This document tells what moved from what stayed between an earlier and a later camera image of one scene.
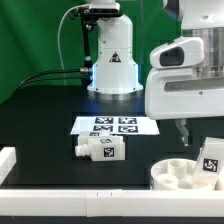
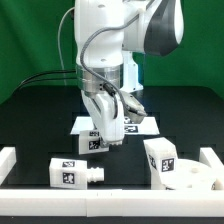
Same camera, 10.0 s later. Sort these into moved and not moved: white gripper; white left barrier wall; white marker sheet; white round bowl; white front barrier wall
Moved: white round bowl; white gripper
Not moved: white front barrier wall; white left barrier wall; white marker sheet
